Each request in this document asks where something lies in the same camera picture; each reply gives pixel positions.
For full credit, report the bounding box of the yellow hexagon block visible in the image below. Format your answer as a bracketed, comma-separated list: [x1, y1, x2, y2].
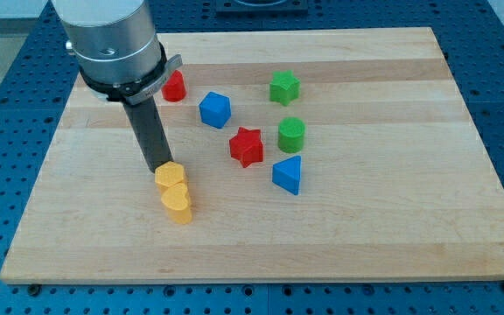
[155, 161, 187, 193]

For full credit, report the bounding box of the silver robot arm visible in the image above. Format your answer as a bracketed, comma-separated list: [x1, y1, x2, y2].
[52, 0, 183, 105]

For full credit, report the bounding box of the red star block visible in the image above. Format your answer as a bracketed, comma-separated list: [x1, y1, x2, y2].
[229, 127, 263, 168]

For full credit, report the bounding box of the blue triangle block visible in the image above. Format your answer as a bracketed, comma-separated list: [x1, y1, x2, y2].
[272, 156, 302, 195]

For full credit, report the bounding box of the green cylinder block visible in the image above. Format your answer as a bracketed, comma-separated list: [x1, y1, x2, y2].
[277, 116, 306, 153]

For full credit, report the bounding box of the blue cube block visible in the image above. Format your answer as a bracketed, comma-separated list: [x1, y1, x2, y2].
[199, 92, 231, 129]

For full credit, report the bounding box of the green star block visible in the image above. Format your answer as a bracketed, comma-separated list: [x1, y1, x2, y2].
[269, 70, 300, 106]

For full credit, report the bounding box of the yellow heart block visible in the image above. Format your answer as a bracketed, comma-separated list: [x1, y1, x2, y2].
[161, 183, 193, 224]

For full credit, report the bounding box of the wooden board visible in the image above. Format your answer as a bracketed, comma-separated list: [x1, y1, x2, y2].
[0, 27, 504, 284]

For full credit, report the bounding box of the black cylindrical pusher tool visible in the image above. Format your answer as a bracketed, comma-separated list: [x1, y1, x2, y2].
[122, 98, 172, 173]

